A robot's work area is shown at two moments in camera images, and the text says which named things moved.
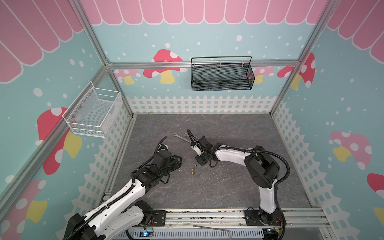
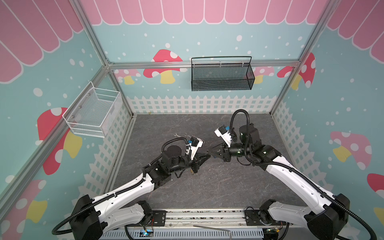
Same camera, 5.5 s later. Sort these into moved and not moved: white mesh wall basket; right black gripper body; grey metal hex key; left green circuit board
Moved: right black gripper body
Not moved: left green circuit board; grey metal hex key; white mesh wall basket
